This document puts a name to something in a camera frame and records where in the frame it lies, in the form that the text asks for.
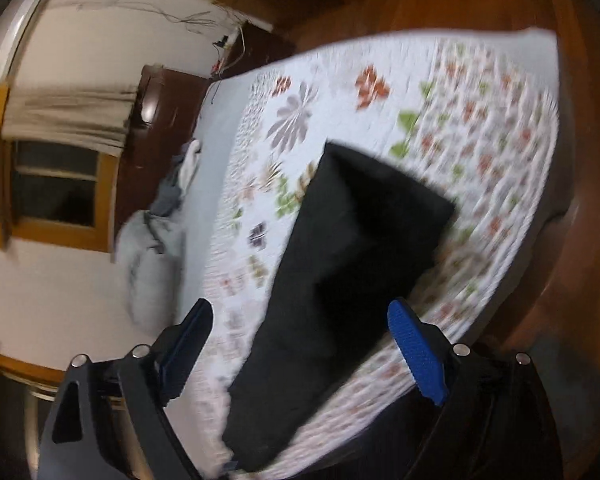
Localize black padded pants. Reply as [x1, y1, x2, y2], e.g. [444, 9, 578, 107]
[222, 143, 454, 472]

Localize grey folded duvet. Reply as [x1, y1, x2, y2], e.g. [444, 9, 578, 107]
[111, 206, 186, 336]

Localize grey and white blanket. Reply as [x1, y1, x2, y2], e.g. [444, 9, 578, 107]
[149, 138, 202, 217]

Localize wooden framed window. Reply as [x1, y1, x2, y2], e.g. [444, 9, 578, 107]
[0, 82, 118, 252]

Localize floral quilted bedspread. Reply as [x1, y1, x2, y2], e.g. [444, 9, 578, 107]
[181, 29, 571, 479]

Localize dark wooden headboard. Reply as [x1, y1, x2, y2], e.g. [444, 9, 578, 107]
[114, 65, 210, 232]

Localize beige curtain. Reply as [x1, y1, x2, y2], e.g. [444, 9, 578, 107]
[1, 86, 137, 157]

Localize dark wooden nightstand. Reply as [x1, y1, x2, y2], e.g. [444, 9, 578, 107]
[219, 22, 296, 78]

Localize hanging white cables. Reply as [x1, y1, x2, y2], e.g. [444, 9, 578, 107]
[74, 0, 246, 79]

